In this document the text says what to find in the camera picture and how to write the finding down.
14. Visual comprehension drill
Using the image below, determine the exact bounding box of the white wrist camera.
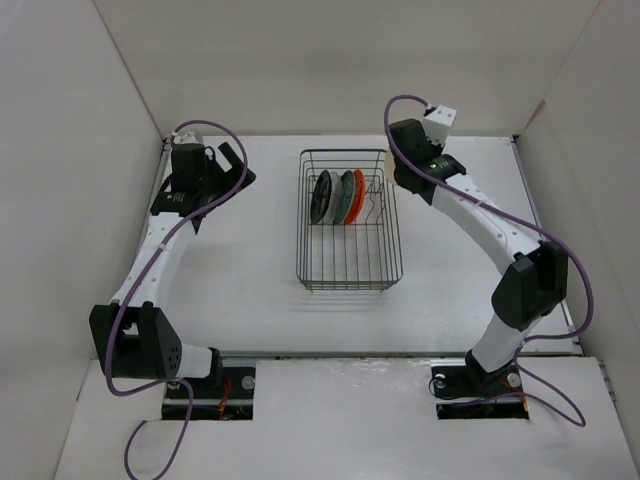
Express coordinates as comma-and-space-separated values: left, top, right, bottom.
422, 105, 457, 148
170, 129, 203, 147

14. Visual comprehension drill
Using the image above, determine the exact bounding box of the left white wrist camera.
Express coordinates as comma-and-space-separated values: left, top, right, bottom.
170, 129, 203, 147

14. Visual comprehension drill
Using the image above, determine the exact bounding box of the orange plate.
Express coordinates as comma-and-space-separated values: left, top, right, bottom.
344, 169, 366, 225

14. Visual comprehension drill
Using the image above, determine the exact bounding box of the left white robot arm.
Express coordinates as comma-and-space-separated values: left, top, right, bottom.
89, 141, 256, 397

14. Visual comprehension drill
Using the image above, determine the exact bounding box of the blue patterned plate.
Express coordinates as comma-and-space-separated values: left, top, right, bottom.
333, 170, 355, 225

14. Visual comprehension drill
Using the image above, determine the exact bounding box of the cream plate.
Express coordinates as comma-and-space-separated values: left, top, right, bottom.
384, 150, 398, 186

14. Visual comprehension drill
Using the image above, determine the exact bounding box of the clear glass plate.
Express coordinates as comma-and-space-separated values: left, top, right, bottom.
322, 172, 343, 225

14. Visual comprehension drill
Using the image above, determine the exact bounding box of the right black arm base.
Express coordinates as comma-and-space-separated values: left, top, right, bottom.
429, 359, 529, 420

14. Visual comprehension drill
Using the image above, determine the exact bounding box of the black plate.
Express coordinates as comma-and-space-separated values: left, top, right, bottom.
309, 170, 332, 225

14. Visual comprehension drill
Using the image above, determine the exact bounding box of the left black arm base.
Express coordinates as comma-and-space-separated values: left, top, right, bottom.
161, 358, 257, 421

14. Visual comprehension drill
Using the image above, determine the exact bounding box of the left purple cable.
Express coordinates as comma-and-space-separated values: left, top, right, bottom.
102, 119, 249, 480

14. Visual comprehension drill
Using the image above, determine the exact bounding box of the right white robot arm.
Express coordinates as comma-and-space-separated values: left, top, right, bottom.
389, 119, 568, 394

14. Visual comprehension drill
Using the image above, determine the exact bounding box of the grey wire dish rack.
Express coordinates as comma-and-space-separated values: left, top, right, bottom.
296, 148, 403, 291

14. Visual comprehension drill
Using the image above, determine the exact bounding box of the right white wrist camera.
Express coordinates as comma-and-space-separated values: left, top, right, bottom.
422, 105, 457, 148

